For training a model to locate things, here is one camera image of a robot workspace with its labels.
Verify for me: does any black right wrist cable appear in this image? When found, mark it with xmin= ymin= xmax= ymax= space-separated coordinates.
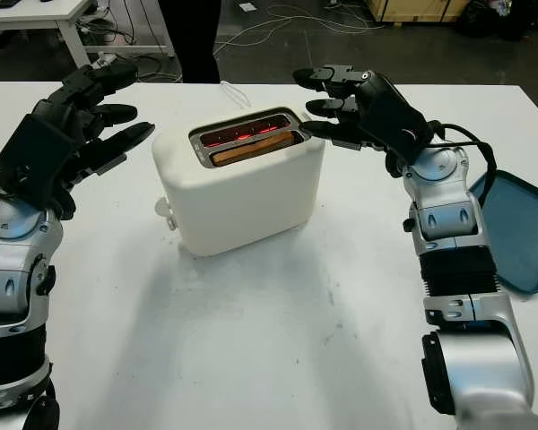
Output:
xmin=430 ymin=120 xmax=499 ymax=194

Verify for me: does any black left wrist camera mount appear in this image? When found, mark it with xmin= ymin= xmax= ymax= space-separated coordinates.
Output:
xmin=0 ymin=114 xmax=85 ymax=211

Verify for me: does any white desk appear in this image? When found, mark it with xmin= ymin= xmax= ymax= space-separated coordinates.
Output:
xmin=0 ymin=0 xmax=177 ymax=68

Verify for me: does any browned toast slice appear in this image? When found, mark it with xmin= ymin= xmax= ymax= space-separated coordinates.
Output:
xmin=211 ymin=131 xmax=296 ymax=168

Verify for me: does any black bag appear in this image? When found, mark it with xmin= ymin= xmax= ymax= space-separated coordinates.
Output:
xmin=456 ymin=0 xmax=538 ymax=44

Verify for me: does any white two-slot toaster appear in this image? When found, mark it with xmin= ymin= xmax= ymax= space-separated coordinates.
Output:
xmin=151 ymin=106 xmax=327 ymax=258

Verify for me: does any blue plastic tray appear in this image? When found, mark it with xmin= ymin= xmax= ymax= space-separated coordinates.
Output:
xmin=468 ymin=168 xmax=538 ymax=296

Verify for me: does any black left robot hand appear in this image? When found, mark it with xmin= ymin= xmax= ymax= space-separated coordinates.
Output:
xmin=30 ymin=62 xmax=157 ymax=220

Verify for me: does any white toaster power cord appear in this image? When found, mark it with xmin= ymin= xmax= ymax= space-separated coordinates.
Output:
xmin=219 ymin=80 xmax=252 ymax=109

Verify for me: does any white floor cable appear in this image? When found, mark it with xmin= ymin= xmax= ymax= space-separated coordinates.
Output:
xmin=213 ymin=4 xmax=377 ymax=57

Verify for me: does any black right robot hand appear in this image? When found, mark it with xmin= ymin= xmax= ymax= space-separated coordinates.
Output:
xmin=292 ymin=64 xmax=433 ymax=178

